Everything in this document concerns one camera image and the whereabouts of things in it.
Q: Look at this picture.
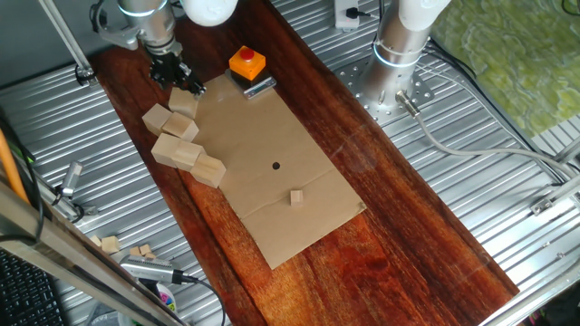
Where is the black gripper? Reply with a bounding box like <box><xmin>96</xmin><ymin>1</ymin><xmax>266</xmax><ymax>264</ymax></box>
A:
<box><xmin>149</xmin><ymin>47</ymin><xmax>206</xmax><ymax>97</ymax></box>

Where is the orange emergency stop button box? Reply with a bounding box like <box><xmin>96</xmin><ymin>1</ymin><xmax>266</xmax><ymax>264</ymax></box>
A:
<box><xmin>227</xmin><ymin>44</ymin><xmax>267</xmax><ymax>82</ymax></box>

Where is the brown cardboard sheet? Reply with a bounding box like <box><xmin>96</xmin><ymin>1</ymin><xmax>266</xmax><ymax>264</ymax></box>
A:
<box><xmin>165</xmin><ymin>73</ymin><xmax>367</xmax><ymax>271</ymax></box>

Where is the thin metal stand rod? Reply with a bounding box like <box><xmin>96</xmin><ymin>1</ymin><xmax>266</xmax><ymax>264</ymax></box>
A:
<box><xmin>37</xmin><ymin>0</ymin><xmax>99</xmax><ymax>88</ymax></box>

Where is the white power strip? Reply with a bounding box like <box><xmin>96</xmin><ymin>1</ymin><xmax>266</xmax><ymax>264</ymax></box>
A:
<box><xmin>333</xmin><ymin>0</ymin><xmax>362</xmax><ymax>32</ymax></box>

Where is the orange tube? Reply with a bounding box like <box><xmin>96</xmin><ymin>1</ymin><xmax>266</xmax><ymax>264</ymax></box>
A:
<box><xmin>0</xmin><ymin>128</ymin><xmax>29</xmax><ymax>205</ymax></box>

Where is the silver robot mounting plate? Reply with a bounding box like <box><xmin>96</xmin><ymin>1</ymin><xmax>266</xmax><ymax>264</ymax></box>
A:
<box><xmin>335</xmin><ymin>57</ymin><xmax>436</xmax><ymax>127</ymax></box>

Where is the reddish brown wooden board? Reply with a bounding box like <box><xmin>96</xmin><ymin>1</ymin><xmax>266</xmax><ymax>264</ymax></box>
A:
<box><xmin>88</xmin><ymin>0</ymin><xmax>521</xmax><ymax>326</ymax></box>

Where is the black keyboard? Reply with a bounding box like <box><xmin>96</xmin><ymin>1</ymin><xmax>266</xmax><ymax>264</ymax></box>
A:
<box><xmin>0</xmin><ymin>250</ymin><xmax>69</xmax><ymax>326</ymax></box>

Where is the silver camera mount bracket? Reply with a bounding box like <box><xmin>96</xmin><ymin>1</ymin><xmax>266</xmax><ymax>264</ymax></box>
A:
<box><xmin>96</xmin><ymin>23</ymin><xmax>140</xmax><ymax>52</ymax></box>

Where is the silver camera on stand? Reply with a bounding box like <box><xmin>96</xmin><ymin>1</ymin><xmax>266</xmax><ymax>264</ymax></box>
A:
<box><xmin>60</xmin><ymin>160</ymin><xmax>85</xmax><ymax>199</ymax></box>

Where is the metal camera stand bracket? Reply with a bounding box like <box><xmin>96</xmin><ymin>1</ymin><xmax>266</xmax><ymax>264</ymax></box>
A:
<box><xmin>34</xmin><ymin>178</ymin><xmax>100</xmax><ymax>224</ymax></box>

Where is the power cord with black plug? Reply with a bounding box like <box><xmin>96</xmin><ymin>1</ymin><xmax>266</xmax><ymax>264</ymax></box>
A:
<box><xmin>344</xmin><ymin>5</ymin><xmax>381</xmax><ymax>22</ymax></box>

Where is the silver ridged camera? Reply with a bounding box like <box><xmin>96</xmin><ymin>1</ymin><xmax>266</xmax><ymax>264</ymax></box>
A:
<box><xmin>119</xmin><ymin>254</ymin><xmax>185</xmax><ymax>286</ymax></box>

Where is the black camera cable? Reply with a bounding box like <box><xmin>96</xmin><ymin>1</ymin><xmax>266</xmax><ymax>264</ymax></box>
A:
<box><xmin>170</xmin><ymin>270</ymin><xmax>227</xmax><ymax>326</ymax></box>

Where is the aluminium frame beam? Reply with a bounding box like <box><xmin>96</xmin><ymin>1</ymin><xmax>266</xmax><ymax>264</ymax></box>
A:
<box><xmin>0</xmin><ymin>178</ymin><xmax>189</xmax><ymax>326</ymax></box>

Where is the grey cable with metal connector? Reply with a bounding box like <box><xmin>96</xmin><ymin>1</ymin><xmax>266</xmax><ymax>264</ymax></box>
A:
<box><xmin>394</xmin><ymin>89</ymin><xmax>580</xmax><ymax>178</ymax></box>

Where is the aluminium profile rail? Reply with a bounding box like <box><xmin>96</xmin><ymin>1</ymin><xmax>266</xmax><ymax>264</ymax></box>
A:
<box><xmin>552</xmin><ymin>135</ymin><xmax>580</xmax><ymax>165</ymax></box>
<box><xmin>528</xmin><ymin>174</ymin><xmax>580</xmax><ymax>217</ymax></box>

